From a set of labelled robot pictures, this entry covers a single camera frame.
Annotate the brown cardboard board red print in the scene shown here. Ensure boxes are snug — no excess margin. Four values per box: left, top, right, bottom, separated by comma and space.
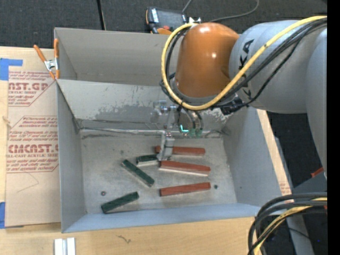
0, 46, 62, 228

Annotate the dark green flat block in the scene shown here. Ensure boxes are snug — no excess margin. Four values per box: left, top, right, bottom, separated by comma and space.
135, 154, 160, 167
100, 191, 140, 215
120, 159, 156, 188

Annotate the grey metal bin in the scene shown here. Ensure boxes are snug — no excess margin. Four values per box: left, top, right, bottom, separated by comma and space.
54, 27, 284, 234

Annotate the red-brown flat block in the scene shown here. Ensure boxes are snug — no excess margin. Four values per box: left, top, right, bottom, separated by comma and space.
155, 145, 206, 158
159, 182, 212, 197
158, 160, 211, 177

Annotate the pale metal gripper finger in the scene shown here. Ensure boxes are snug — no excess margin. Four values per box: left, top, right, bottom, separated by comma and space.
158, 134, 168, 161
166, 138, 175, 160

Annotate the black cylinder on white bracket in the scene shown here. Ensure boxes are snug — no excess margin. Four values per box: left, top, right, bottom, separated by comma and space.
219, 96, 250, 116

